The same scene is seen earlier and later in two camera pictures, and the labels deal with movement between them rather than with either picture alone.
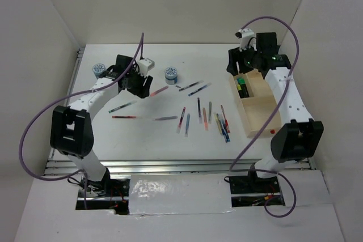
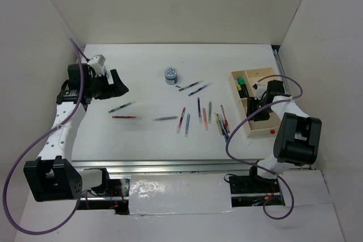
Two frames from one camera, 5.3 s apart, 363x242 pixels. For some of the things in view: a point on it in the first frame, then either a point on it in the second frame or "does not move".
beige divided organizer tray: [256, 100] does not move
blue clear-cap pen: [209, 84] does not move
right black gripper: [233, 55] → [252, 103]
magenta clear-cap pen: [178, 129] does not move
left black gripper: [143, 92] → [117, 89]
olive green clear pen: [210, 112] does not move
